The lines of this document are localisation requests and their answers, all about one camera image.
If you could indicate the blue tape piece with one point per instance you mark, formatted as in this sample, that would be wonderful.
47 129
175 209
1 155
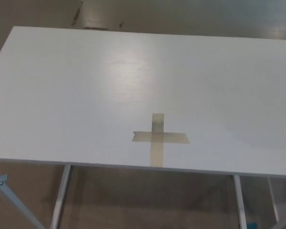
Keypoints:
251 225

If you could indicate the white thin table leg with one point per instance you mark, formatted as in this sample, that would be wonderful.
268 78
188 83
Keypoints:
273 200

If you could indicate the vertical beige tape strip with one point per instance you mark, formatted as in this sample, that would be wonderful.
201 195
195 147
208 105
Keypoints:
156 152

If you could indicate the white thick table leg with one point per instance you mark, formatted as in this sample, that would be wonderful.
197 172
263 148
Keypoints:
240 202

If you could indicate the light blue metal frame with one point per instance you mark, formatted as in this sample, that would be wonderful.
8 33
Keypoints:
12 200

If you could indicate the white slanted table leg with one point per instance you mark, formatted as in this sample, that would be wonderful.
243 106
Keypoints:
60 195

